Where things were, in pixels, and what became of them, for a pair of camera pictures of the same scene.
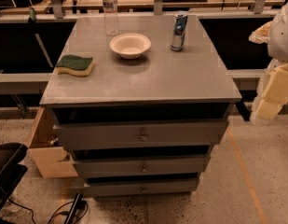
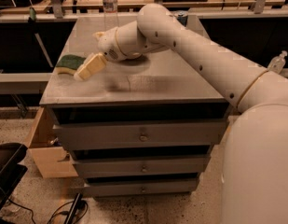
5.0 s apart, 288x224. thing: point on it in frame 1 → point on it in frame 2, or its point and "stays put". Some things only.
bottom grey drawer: [135, 187] stays put
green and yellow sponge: [73, 63] stays put
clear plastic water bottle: [110, 10] stays put
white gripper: [282, 36] → [108, 44]
